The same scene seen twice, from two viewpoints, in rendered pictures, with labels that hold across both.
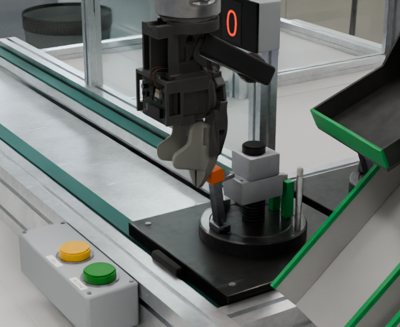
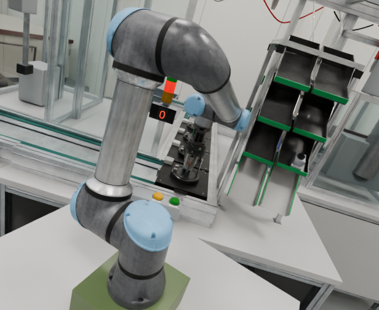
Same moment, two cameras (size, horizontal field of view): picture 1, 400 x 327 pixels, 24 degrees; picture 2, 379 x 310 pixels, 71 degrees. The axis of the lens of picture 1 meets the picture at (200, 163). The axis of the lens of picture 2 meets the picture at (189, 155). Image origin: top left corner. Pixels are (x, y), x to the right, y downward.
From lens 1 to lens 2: 1.06 m
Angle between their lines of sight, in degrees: 55
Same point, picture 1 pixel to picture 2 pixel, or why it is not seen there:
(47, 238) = (141, 193)
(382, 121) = (257, 153)
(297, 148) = not seen: hidden behind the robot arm
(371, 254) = (242, 180)
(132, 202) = not seen: hidden behind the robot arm
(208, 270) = (194, 191)
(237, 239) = (192, 180)
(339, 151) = not seen: hidden behind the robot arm
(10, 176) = (89, 171)
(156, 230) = (165, 182)
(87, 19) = (50, 97)
